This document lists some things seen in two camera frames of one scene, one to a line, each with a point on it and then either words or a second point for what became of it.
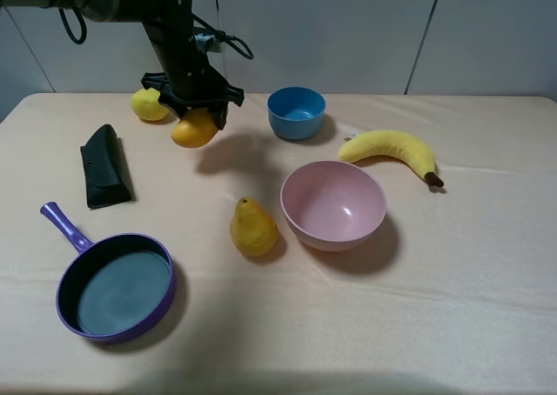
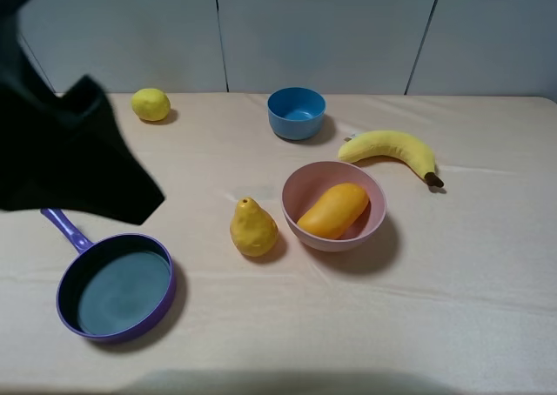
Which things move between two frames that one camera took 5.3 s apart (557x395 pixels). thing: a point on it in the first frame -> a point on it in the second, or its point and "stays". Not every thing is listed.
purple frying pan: [117, 288] stays
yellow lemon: [145, 104] stays
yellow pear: [253, 232] stays
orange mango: [196, 128] -> [335, 211]
